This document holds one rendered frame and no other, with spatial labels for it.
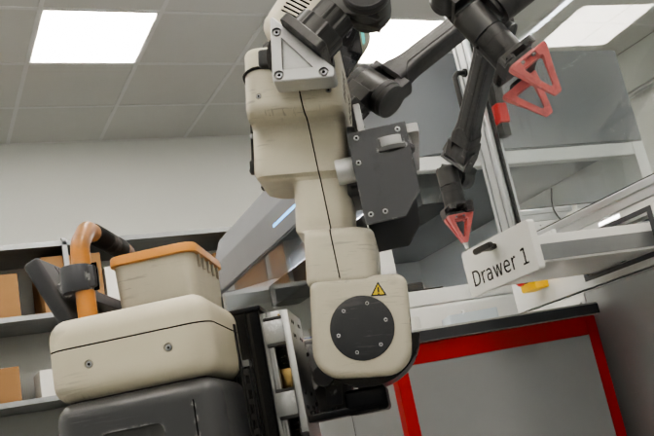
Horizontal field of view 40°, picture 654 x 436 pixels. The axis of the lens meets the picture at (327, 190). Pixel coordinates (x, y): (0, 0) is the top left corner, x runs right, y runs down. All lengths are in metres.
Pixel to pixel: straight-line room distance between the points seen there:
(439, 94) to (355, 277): 1.74
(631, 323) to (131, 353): 1.29
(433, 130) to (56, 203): 3.56
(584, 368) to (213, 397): 1.16
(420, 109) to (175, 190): 3.49
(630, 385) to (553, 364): 0.20
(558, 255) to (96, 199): 4.55
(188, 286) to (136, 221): 4.68
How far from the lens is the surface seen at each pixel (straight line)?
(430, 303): 2.86
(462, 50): 2.76
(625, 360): 2.29
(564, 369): 2.22
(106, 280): 5.56
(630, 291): 2.24
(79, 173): 6.22
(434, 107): 3.10
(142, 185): 6.27
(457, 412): 2.06
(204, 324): 1.33
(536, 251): 1.93
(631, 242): 2.11
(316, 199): 1.54
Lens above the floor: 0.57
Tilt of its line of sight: 15 degrees up
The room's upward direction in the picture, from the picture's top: 11 degrees counter-clockwise
